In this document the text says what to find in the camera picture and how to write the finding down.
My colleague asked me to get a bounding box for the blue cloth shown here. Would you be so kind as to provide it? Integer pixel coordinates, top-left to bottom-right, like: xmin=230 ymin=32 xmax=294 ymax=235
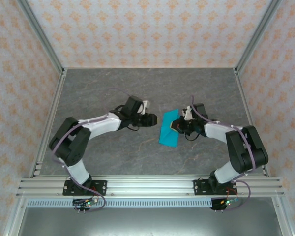
xmin=158 ymin=109 xmax=181 ymax=148

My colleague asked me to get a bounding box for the grey metal sheet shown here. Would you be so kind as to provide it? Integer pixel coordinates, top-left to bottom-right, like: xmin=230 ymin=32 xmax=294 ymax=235
xmin=16 ymin=207 xmax=284 ymax=236

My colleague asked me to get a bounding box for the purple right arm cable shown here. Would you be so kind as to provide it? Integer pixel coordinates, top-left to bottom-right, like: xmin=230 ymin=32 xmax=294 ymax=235
xmin=190 ymin=95 xmax=258 ymax=212

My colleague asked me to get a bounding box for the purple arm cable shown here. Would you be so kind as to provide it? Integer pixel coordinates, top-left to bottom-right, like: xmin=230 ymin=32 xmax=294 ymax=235
xmin=51 ymin=87 xmax=107 ymax=213
xmin=190 ymin=95 xmax=258 ymax=212

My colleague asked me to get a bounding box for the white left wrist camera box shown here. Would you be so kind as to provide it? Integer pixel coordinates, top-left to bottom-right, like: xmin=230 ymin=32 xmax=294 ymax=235
xmin=137 ymin=99 xmax=151 ymax=115

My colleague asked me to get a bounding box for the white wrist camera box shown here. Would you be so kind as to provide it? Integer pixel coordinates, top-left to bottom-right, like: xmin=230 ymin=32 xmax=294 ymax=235
xmin=182 ymin=106 xmax=193 ymax=121
xmin=137 ymin=99 xmax=151 ymax=115

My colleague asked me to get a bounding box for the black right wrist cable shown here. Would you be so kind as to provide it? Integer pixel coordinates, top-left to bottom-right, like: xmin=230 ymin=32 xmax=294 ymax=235
xmin=183 ymin=132 xmax=200 ymax=142

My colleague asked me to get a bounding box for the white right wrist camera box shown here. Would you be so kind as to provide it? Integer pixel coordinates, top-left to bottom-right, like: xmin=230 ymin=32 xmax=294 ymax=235
xmin=182 ymin=106 xmax=193 ymax=121

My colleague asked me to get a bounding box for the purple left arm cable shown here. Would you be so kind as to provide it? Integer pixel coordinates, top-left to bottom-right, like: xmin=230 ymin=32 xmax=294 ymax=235
xmin=51 ymin=87 xmax=107 ymax=213

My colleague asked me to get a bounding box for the aluminium table side rail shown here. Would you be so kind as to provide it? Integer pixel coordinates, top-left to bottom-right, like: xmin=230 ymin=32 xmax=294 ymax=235
xmin=28 ymin=68 xmax=68 ymax=179
xmin=233 ymin=68 xmax=271 ymax=178

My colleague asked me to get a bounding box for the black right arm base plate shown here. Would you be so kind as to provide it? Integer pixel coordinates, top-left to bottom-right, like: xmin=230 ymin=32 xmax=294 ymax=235
xmin=193 ymin=178 xmax=238 ymax=197

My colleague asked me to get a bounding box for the aluminium mounting rail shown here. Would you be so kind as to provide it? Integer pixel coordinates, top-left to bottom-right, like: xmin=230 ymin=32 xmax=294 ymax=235
xmin=15 ymin=175 xmax=286 ymax=198

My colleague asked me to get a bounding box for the grey slotted cable duct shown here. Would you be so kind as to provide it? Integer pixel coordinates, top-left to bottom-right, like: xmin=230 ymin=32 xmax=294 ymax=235
xmin=26 ymin=199 xmax=213 ymax=208

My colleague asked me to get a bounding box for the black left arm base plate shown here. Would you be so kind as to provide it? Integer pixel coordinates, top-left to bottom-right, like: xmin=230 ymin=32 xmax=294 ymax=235
xmin=62 ymin=179 xmax=108 ymax=197

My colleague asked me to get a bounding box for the aluminium frame post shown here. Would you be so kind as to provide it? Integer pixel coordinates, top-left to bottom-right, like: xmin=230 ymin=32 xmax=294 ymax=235
xmin=15 ymin=0 xmax=66 ymax=75
xmin=234 ymin=0 xmax=285 ymax=75

